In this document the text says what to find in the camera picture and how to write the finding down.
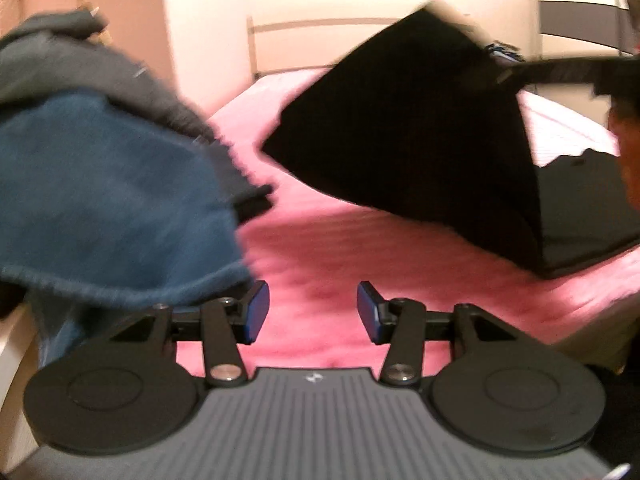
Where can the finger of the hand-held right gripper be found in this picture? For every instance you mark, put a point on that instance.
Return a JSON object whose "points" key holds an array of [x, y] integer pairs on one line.
{"points": [[550, 74]]}

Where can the beige headboard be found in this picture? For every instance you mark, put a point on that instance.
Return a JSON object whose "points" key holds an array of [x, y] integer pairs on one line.
{"points": [[290, 50]]}

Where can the black pants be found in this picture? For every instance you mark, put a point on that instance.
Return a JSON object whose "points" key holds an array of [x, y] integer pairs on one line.
{"points": [[400, 135]]}

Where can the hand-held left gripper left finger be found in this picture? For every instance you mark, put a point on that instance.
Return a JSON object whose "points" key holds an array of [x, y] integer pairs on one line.
{"points": [[257, 310]]}

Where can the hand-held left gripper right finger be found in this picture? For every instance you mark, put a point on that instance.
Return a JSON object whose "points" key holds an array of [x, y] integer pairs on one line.
{"points": [[367, 310]]}

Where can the grey jeans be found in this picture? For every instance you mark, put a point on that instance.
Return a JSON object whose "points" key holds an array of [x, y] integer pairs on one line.
{"points": [[60, 60]]}

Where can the person's right hand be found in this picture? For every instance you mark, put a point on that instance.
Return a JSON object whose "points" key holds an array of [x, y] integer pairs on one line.
{"points": [[627, 150]]}

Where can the blue jeans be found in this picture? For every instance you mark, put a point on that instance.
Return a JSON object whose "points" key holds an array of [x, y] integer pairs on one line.
{"points": [[100, 185]]}

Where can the pink blanket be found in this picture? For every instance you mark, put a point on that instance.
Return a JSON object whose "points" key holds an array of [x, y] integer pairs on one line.
{"points": [[325, 260]]}

